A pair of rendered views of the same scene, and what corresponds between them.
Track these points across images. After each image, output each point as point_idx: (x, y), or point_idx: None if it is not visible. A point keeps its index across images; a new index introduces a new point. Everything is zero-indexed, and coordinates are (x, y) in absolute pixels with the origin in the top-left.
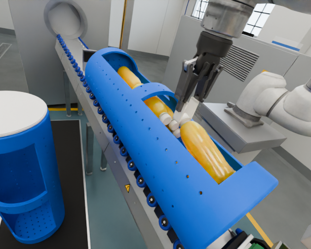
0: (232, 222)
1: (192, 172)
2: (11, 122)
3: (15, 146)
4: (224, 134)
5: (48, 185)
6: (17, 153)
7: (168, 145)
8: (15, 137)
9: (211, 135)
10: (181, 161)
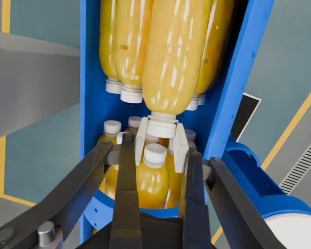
0: None
1: (263, 12)
2: (286, 228)
3: (282, 199)
4: None
5: (225, 153)
6: None
7: (238, 92)
8: (288, 208)
9: (5, 103)
10: (253, 45)
